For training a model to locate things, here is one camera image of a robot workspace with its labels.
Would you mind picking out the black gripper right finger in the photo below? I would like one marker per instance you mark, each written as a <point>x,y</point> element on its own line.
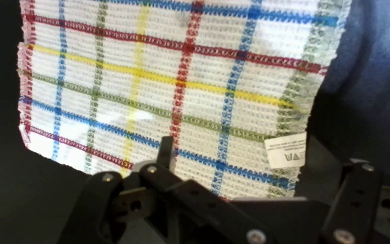
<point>355,203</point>

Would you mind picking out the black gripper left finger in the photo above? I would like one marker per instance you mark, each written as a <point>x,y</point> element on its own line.
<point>195,203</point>

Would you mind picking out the white plaid checked towel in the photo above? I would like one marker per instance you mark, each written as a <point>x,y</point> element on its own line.
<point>158,89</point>

